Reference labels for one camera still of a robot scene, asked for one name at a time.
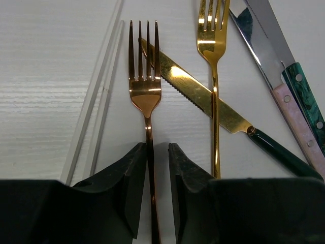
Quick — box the gold knife black handle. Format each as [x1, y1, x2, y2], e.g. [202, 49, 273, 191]
[138, 38, 324, 182]

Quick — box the silver knife iridescent handle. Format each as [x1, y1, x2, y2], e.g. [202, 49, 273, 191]
[247, 0, 324, 151]

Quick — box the clear chopstick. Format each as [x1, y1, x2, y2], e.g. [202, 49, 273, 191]
[82, 20, 124, 179]
[60, 1, 123, 185]

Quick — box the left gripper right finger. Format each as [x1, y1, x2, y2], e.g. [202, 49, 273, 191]
[168, 143, 324, 243]

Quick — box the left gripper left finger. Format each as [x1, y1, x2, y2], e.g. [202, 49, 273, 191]
[1, 143, 147, 243]

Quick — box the gold fork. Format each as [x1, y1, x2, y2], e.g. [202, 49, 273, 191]
[197, 0, 230, 178]

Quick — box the copper fork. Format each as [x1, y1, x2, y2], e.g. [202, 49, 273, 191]
[128, 21, 161, 243]

